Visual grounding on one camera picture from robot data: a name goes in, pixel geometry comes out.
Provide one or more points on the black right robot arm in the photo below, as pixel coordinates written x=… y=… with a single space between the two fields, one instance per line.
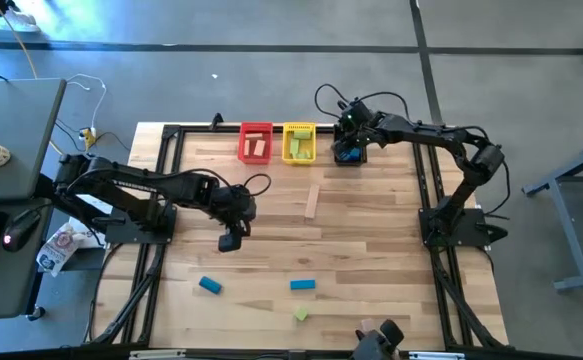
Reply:
x=421 y=132

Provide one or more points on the blue cylinder block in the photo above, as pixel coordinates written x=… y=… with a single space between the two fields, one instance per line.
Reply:
x=210 y=285

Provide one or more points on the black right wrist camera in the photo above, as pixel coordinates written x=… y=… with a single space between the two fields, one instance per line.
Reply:
x=353 y=112

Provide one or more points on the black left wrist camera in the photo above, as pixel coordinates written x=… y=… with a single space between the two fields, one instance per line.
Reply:
x=229 y=242

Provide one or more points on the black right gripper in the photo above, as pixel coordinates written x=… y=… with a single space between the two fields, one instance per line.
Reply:
x=366 y=135

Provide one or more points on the silver metal bracket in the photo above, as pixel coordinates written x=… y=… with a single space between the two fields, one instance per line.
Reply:
x=436 y=356
x=156 y=355

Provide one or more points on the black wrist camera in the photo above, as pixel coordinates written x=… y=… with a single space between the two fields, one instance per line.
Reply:
x=353 y=112
x=229 y=242

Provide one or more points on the black desk caster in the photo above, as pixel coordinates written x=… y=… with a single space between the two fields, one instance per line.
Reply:
x=36 y=314

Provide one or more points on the white printed plastic bag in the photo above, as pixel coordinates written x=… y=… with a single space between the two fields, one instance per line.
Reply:
x=58 y=250

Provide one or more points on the blue cube block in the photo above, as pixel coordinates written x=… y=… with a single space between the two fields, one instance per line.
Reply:
x=350 y=155

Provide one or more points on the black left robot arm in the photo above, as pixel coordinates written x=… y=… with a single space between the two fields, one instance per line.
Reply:
x=131 y=182

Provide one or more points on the grey metal stand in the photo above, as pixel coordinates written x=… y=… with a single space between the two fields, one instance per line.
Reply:
x=568 y=220

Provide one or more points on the small green block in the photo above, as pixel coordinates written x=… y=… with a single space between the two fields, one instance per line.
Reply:
x=300 y=314

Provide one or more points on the black leader arm gripper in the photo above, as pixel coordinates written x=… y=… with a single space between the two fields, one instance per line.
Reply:
x=378 y=345

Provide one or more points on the black aluminium frame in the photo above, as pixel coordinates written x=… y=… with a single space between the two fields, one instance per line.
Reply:
x=201 y=129

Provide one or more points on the red plastic basket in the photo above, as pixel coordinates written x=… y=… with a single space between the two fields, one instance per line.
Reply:
x=254 y=160

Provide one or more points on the long wooden plank block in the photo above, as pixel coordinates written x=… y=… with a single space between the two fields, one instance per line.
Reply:
x=312 y=201

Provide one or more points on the white printed box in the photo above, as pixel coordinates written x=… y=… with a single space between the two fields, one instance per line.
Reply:
x=88 y=205

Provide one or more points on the grey desk panel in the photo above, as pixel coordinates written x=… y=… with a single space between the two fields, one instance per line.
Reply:
x=16 y=140

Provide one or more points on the black desk support beam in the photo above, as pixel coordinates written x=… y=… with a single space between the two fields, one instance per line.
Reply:
x=46 y=187

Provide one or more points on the person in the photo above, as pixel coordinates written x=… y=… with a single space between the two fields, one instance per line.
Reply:
x=18 y=21

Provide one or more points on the black plastic basket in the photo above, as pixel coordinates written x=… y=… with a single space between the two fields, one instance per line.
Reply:
x=366 y=160

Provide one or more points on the yellow power adapter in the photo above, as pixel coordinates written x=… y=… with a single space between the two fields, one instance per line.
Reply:
x=89 y=136

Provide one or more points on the black computer mouse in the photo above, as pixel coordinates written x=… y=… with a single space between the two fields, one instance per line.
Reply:
x=21 y=230

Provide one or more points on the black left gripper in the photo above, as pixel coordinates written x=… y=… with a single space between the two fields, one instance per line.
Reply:
x=236 y=205

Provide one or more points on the long blue block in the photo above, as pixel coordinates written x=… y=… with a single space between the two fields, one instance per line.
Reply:
x=303 y=284

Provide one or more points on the yellow plastic basket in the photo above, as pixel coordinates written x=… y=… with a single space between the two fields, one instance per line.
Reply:
x=285 y=145

